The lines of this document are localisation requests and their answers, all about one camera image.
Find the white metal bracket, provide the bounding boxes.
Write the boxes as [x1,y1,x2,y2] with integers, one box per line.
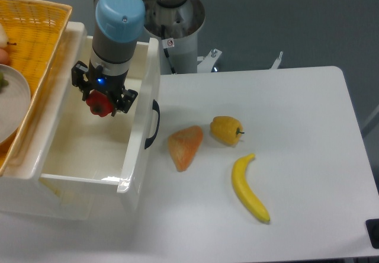
[270,51,284,70]

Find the pink peach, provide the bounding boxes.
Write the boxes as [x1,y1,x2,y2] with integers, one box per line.
[0,49,10,65]

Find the black object at table edge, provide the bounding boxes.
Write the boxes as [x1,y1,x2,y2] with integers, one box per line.
[365,219,379,249]

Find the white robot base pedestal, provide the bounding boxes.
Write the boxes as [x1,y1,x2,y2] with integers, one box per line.
[144,0,205,75]

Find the grey plate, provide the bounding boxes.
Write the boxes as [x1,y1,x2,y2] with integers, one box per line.
[1,65,31,144]

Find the black drawer handle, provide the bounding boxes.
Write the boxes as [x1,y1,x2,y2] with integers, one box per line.
[144,99,161,149]

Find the yellow pepper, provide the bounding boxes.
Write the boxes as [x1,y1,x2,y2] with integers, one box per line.
[210,116,245,146]

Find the yellow woven basket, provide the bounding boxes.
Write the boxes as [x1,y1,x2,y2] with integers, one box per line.
[1,0,72,175]

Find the red pepper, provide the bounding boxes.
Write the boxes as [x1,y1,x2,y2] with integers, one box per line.
[85,90,114,117]

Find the yellow banana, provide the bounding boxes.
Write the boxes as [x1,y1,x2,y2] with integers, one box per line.
[231,153,271,223]

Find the black cable on pedestal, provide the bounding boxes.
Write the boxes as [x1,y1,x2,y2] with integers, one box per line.
[161,24,178,75]

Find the open white upper drawer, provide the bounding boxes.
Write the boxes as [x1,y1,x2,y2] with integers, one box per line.
[40,39,160,196]

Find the orange grapefruit wedge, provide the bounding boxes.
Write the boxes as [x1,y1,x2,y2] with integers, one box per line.
[168,126,203,172]

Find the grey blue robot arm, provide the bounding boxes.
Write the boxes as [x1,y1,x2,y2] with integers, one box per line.
[72,0,205,117]

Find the white pear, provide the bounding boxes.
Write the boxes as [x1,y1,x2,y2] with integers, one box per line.
[0,24,17,49]

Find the green grapes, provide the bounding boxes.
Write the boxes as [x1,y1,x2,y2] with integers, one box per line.
[0,72,9,90]

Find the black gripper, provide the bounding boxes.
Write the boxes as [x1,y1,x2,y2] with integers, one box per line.
[71,60,139,117]

